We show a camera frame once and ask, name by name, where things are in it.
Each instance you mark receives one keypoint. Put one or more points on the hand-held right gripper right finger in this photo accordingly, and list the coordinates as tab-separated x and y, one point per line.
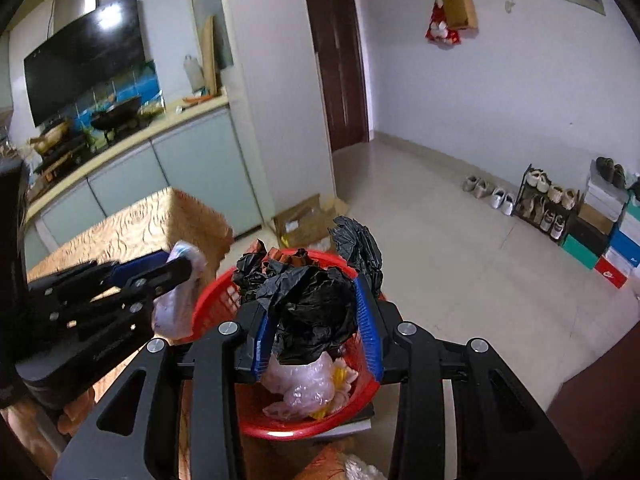
371	332

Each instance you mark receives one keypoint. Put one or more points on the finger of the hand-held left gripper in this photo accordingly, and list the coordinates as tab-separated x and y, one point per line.
165	278
141	262

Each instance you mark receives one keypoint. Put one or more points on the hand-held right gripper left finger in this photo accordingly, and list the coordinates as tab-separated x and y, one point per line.
265	347

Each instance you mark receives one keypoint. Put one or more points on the clear plastic bag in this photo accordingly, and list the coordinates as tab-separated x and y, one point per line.
175	310

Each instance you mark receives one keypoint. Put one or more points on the red plastic basket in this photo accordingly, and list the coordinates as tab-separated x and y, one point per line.
222	300

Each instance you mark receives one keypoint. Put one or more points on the black plastic bag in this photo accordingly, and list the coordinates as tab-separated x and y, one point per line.
315	305

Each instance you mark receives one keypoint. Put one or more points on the person's left hand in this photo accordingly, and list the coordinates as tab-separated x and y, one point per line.
80	412

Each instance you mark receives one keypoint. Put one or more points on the gold rose-pattern tablecloth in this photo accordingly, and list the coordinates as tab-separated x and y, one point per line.
125	225

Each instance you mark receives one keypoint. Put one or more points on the pink plastic bag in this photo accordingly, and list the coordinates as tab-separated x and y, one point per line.
300	385

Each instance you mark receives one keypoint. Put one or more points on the brown crumpled wrapper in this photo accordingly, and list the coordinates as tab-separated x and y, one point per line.
295	258

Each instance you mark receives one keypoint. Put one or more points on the kitchen counter with cabinets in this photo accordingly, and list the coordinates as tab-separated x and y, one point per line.
200	160

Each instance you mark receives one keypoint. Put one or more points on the black gas stove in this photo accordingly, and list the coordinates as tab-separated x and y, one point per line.
75	152

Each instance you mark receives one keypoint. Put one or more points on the cardboard box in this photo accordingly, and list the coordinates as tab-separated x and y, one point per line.
300	222

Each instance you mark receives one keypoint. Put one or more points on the clear bubble wrap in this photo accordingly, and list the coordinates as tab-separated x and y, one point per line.
367	469

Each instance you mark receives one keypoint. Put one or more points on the black wok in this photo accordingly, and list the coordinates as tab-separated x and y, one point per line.
116	112

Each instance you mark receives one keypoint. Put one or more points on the beige cooking pan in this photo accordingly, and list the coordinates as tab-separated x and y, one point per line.
50	136

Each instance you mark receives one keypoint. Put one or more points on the beige shoe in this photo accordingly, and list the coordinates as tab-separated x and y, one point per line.
483	188
470	184

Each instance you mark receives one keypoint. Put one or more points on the white shoe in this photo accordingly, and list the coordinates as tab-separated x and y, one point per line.
496	197
508	205

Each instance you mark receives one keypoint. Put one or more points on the white plastic bottle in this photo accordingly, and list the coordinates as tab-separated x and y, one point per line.
193	74

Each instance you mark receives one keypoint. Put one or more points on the black shoe rack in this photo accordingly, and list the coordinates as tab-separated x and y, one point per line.
522	200

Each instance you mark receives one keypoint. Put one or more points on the black range hood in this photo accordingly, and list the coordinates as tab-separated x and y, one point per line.
85	60

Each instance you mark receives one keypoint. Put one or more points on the wooden cutting board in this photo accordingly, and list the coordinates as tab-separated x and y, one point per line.
209	55

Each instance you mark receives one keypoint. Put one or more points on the cluster of sneakers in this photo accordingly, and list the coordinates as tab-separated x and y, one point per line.
550	195

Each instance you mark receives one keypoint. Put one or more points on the dark maroon cloth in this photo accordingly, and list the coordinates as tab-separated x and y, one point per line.
600	410

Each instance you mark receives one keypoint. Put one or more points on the stack of shoe boxes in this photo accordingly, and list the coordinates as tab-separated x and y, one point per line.
607	230

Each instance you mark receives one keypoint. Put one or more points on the dark wooden door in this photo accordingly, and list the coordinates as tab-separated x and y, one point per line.
340	60

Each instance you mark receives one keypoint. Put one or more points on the dark brown shoe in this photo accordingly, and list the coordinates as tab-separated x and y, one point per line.
604	169
620	176

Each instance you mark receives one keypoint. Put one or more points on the red hanging bag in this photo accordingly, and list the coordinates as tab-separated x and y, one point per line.
440	32

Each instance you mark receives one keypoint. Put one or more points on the brown paper bag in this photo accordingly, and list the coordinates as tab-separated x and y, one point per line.
459	6

